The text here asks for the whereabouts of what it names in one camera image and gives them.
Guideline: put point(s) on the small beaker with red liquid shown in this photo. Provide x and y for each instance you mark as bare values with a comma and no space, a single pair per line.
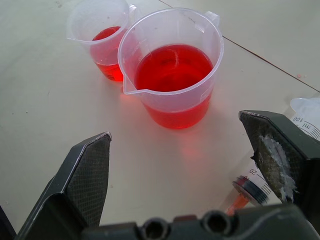
105,40

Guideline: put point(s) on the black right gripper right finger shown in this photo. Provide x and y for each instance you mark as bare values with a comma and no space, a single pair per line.
282,150

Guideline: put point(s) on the large beaker with red liquid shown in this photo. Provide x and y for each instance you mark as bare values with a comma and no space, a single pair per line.
172,72

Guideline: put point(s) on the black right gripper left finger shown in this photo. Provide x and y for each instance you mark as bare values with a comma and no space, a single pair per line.
75,180

